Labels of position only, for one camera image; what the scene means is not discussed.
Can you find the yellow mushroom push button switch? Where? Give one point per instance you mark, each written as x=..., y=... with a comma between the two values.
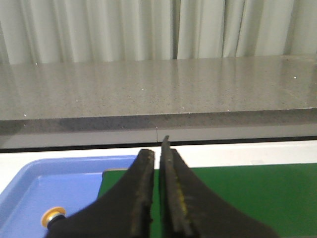
x=52, y=215

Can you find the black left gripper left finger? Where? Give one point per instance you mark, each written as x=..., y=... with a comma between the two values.
x=124, y=211

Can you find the white pleated curtain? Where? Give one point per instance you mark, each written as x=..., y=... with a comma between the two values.
x=46, y=31

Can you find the grey conveyor back rail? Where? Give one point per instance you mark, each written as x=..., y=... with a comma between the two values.
x=277, y=151

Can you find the green conveyor belt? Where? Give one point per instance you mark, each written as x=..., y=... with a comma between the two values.
x=284, y=197

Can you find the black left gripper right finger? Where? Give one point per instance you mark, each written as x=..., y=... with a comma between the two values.
x=189, y=209

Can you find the grey stone counter slab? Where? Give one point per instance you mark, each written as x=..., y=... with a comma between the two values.
x=159, y=94

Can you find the blue plastic tray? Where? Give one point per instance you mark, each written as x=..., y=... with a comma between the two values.
x=71, y=183

